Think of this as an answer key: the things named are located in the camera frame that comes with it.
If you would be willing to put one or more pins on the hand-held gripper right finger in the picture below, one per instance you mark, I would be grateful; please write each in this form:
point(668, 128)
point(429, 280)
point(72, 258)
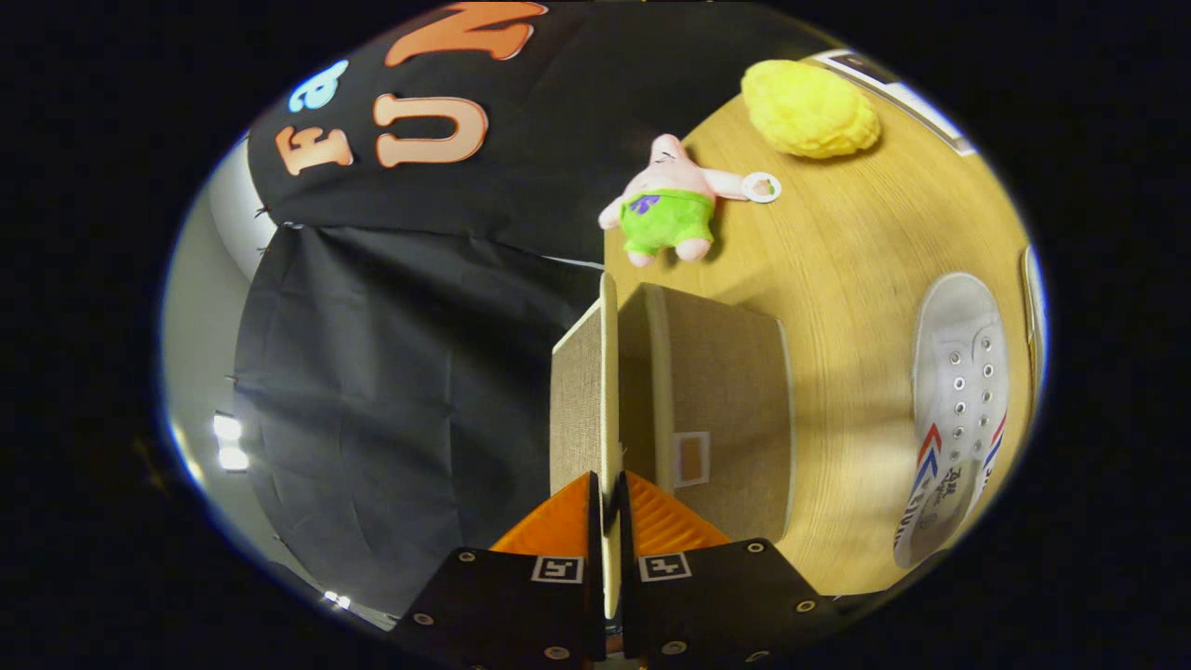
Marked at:
point(707, 596)

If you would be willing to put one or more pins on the white portrait book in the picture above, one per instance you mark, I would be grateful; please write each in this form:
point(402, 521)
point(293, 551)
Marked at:
point(916, 98)

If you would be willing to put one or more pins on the pink starfish plush toy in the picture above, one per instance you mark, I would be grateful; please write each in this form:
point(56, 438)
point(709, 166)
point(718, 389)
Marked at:
point(665, 214)

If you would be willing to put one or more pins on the plain black curtain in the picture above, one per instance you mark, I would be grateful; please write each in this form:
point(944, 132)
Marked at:
point(372, 391)

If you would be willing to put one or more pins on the black backdrop cloth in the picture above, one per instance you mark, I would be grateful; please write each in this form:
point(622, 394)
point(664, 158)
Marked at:
point(558, 140)

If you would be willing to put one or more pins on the yellow round plush toy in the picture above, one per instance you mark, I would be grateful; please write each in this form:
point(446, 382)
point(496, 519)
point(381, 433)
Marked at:
point(809, 107)

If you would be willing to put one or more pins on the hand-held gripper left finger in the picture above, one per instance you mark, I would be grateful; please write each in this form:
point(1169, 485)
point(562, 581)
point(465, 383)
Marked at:
point(521, 605)

